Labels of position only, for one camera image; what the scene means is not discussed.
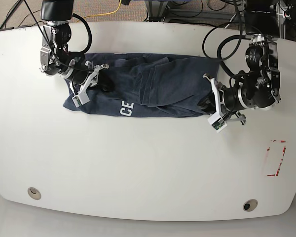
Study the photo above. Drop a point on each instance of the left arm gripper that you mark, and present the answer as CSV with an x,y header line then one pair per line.
x,y
224,100

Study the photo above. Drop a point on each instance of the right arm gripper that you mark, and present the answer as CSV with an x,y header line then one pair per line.
x,y
90,78

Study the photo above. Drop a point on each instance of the dark blue t-shirt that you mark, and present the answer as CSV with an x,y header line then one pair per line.
x,y
149,85

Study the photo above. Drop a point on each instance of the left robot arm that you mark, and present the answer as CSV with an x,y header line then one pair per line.
x,y
259,87

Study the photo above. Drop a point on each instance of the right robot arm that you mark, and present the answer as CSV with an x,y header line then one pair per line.
x,y
55,57

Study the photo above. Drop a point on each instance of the red tape rectangle marking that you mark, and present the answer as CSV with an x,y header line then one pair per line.
x,y
274,157

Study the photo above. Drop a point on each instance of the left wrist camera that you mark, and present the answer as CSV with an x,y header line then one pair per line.
x,y
217,122

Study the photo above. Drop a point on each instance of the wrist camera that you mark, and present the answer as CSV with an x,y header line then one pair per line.
x,y
80,99
217,122

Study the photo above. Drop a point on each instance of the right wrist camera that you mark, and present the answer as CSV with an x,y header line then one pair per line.
x,y
80,99

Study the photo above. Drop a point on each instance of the aluminium frame rail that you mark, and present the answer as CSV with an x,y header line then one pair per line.
x,y
190,11

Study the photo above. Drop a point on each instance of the right table cable grommet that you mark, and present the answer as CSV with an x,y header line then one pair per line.
x,y
250,205

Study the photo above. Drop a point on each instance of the table cable grommet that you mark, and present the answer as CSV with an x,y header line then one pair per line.
x,y
250,205
34,193

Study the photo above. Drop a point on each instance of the left table cable grommet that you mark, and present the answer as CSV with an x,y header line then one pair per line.
x,y
34,193

